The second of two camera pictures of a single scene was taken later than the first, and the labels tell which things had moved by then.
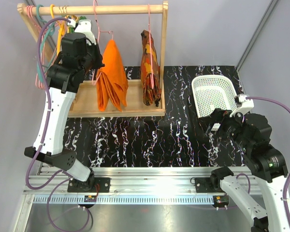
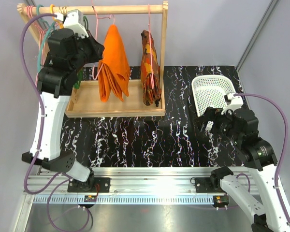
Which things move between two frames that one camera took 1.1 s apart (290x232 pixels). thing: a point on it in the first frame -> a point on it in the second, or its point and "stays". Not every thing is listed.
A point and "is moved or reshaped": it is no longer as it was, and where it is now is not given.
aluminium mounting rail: (49, 185) stays
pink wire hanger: (150, 52) stays
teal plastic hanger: (50, 32) stays
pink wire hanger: (99, 32) is moved or reshaped
